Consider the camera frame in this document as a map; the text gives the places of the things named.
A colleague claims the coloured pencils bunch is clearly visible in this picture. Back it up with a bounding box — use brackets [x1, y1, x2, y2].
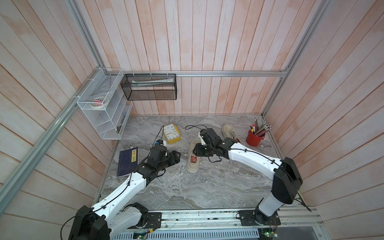
[251, 120, 272, 138]

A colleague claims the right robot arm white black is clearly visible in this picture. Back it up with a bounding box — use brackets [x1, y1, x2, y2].
[193, 128, 303, 223]

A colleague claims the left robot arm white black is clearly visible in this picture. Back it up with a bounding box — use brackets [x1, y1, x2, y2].
[68, 145, 181, 240]

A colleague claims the black mesh wall basket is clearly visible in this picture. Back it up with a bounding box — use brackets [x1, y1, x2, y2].
[120, 73, 178, 101]

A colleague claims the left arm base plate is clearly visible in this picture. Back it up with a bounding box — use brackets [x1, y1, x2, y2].
[132, 212, 162, 230]

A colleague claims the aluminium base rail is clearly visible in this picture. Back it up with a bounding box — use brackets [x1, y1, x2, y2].
[110, 206, 325, 233]

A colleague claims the red pencil cup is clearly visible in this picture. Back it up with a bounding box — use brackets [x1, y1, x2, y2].
[246, 130, 265, 147]

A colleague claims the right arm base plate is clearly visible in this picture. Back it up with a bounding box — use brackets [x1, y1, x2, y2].
[236, 210, 281, 227]

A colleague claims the white wire wall shelf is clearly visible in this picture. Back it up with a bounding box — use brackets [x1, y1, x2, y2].
[77, 68, 133, 140]

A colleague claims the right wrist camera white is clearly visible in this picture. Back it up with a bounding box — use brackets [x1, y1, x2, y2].
[199, 130, 208, 146]

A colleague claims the dark blue book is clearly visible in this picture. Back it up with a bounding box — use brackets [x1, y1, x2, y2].
[117, 147, 139, 177]

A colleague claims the beige sneaker one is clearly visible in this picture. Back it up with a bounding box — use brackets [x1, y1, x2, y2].
[187, 138, 201, 173]
[222, 124, 240, 143]

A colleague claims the tape roll on shelf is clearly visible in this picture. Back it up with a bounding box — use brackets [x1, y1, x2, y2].
[89, 95, 109, 110]

